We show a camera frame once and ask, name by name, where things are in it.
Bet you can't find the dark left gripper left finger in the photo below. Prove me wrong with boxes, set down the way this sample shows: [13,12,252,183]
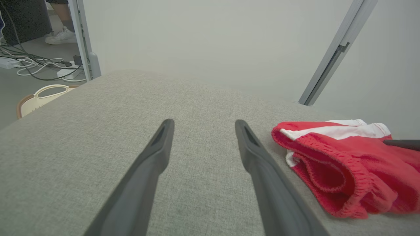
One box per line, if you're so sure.
[84,119,175,236]

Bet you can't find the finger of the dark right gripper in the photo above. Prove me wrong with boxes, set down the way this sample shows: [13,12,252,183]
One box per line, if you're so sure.
[383,139,420,152]

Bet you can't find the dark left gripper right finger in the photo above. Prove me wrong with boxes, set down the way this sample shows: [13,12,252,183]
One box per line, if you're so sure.
[235,119,330,236]

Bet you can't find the red shorts with white stripe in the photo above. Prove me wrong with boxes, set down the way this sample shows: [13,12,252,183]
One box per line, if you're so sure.
[271,119,420,219]

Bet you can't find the white sneaker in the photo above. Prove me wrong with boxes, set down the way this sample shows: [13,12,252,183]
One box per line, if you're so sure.
[45,26,78,45]

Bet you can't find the person leg with grey sock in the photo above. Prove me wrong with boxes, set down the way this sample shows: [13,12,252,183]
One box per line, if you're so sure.
[49,0,75,33]

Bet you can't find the black fabric object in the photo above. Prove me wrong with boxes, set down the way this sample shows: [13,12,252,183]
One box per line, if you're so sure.
[0,0,53,46]

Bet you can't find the grey partition post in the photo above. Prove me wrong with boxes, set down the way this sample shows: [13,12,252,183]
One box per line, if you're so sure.
[298,0,378,106]
[68,0,101,81]

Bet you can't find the white floor cable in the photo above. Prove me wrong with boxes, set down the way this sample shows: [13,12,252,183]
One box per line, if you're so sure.
[13,57,87,82]

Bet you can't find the black floor cable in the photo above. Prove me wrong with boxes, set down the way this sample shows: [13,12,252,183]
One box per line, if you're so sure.
[0,0,82,81]

